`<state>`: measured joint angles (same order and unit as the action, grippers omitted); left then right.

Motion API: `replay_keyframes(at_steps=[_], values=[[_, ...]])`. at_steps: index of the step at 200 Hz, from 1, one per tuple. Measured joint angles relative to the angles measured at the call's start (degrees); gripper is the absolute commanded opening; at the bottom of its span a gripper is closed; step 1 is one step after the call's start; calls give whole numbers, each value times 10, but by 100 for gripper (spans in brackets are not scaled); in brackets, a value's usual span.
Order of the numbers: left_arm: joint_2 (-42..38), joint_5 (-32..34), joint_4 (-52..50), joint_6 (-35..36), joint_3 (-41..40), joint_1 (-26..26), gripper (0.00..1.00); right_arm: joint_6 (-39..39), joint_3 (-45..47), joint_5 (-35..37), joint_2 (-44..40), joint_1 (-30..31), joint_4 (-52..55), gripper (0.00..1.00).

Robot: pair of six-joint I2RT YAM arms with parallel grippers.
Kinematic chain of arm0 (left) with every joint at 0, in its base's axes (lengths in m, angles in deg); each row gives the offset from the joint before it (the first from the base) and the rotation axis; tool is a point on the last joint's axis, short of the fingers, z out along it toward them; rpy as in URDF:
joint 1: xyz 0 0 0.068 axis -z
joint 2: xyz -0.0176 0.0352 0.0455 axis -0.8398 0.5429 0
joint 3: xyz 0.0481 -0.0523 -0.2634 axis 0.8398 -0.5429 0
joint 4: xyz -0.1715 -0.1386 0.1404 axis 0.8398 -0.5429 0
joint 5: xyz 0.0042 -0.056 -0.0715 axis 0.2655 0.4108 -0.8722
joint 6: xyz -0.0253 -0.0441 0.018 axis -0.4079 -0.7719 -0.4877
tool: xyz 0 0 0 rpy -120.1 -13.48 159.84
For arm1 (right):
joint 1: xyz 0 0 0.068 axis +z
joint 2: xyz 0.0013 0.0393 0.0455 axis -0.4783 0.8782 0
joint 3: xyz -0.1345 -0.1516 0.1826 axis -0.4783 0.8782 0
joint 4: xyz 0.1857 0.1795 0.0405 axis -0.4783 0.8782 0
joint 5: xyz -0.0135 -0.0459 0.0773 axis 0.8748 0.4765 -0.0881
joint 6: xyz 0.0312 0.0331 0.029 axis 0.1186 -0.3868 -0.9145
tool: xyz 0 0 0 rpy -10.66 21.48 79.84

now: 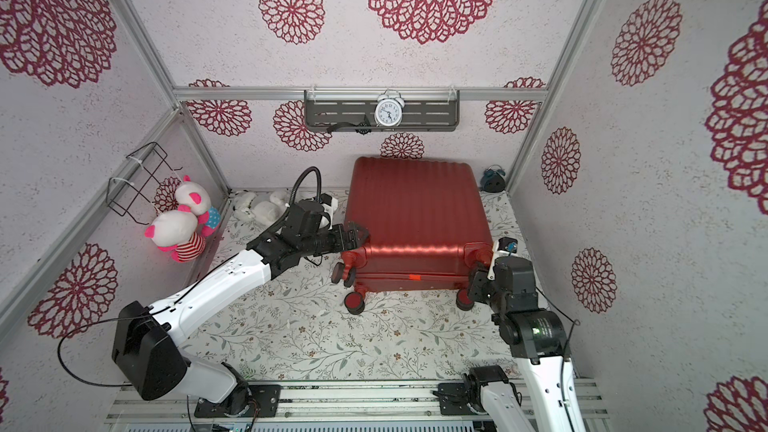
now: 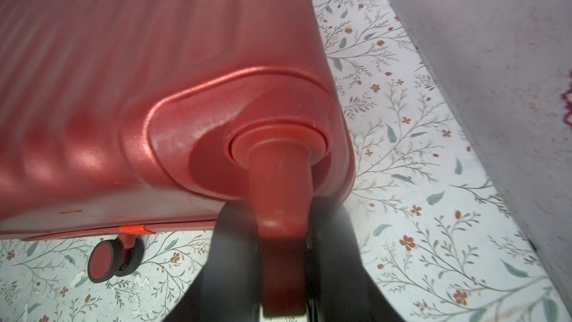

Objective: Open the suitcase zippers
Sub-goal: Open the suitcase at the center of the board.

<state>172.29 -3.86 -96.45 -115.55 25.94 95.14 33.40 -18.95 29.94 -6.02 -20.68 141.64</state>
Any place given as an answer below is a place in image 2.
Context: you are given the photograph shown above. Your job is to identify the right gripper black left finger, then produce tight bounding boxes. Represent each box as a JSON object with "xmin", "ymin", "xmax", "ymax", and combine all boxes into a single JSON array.
[{"xmin": 165, "ymin": 203, "xmax": 260, "ymax": 321}]

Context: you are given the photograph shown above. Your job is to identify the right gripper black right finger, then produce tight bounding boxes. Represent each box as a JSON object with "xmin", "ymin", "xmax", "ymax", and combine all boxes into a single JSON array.
[{"xmin": 306, "ymin": 198, "xmax": 404, "ymax": 321}]

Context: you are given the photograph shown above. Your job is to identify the red hard-shell suitcase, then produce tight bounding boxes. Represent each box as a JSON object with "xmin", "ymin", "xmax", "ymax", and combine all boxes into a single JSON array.
[{"xmin": 1, "ymin": 0, "xmax": 355, "ymax": 317}]

